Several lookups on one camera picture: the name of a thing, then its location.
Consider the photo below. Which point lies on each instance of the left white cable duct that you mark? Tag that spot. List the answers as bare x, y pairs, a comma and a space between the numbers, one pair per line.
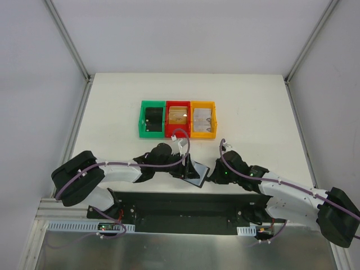
78, 226

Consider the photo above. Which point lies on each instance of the gold cards stack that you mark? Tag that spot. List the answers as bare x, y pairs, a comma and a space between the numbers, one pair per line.
177, 115

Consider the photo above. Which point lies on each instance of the aluminium frame post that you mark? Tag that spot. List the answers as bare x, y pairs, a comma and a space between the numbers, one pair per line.
59, 24
324, 18

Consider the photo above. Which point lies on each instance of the right white cable duct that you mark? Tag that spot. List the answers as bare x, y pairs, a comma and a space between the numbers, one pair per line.
247, 231

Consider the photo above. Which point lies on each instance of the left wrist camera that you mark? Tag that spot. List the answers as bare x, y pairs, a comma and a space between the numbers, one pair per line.
179, 145

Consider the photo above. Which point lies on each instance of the green plastic bin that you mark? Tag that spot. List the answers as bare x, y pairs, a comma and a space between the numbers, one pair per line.
141, 123

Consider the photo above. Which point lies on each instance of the left aluminium frame post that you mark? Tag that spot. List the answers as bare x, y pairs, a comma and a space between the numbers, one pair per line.
59, 24

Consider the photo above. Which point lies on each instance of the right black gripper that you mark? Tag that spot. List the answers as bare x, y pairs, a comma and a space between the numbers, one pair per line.
216, 174

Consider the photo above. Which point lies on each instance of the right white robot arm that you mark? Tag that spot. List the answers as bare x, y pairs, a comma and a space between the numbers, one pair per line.
332, 212

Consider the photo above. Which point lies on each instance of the yellow plastic bin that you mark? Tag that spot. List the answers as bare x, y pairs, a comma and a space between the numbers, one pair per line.
204, 135

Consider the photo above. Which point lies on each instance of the right aluminium frame post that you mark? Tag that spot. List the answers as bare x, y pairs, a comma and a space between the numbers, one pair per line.
324, 18

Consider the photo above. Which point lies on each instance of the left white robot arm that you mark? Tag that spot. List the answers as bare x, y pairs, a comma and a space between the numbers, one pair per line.
77, 181

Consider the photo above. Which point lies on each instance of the silver VIP cards stack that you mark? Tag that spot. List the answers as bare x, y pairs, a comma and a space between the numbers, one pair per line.
202, 118

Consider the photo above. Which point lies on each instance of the white cable duct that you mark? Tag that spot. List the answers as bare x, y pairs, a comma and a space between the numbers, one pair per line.
247, 231
78, 226

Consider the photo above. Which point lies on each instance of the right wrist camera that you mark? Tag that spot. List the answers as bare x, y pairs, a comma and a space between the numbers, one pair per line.
225, 147

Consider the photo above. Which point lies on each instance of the red plastic bin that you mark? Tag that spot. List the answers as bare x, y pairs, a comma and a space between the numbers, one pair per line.
170, 128

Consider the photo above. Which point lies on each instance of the black card holder wallet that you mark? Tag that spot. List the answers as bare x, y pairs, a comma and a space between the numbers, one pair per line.
199, 176

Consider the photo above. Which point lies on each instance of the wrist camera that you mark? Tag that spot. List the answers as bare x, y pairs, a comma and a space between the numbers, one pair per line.
225, 147
179, 145

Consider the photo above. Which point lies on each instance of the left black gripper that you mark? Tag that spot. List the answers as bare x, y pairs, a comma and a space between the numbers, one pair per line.
185, 170

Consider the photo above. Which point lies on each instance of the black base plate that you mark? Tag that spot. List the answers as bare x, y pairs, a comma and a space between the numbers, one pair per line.
190, 213

